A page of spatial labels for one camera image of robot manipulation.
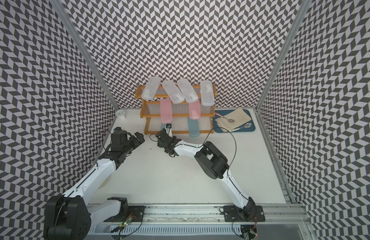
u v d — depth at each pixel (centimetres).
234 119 112
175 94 86
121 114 110
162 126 90
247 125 104
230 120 110
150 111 114
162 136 76
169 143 75
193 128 105
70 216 39
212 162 56
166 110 96
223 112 112
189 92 87
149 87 91
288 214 76
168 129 86
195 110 96
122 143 65
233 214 74
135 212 72
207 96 85
